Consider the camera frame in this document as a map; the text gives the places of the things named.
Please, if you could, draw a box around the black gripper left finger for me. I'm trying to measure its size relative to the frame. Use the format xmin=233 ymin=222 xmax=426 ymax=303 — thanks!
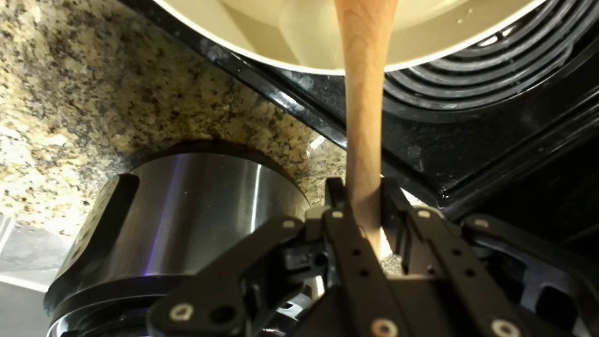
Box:
xmin=147 ymin=177 xmax=405 ymax=337

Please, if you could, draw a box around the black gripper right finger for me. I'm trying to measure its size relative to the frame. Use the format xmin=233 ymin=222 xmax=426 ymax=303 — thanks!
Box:
xmin=381 ymin=181 xmax=599 ymax=337

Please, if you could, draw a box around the wooden spoon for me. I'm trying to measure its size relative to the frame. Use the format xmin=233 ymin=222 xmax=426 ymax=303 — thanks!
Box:
xmin=334 ymin=0 xmax=398 ymax=258

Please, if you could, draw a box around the black electric stove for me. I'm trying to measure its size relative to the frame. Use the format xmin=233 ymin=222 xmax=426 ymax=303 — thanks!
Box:
xmin=121 ymin=0 xmax=599 ymax=256

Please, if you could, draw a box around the stainless steel pressure cooker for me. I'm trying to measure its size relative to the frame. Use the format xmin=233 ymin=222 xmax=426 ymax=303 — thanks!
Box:
xmin=44 ymin=151 xmax=306 ymax=337

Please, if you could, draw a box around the white frying pan wooden handle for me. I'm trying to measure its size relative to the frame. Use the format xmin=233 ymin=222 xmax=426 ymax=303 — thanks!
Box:
xmin=153 ymin=0 xmax=546 ymax=74

